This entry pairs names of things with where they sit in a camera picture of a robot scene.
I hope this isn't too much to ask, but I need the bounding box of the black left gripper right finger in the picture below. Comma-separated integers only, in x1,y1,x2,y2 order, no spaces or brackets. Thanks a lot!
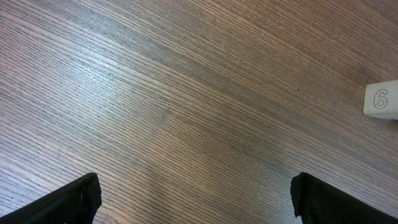
290,172,397,224

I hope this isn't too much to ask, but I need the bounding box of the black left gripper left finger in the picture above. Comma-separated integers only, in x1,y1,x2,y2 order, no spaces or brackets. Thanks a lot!
1,172,101,224

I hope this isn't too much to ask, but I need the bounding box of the white number six block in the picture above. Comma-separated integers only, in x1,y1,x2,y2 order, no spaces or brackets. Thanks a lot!
363,80,397,120

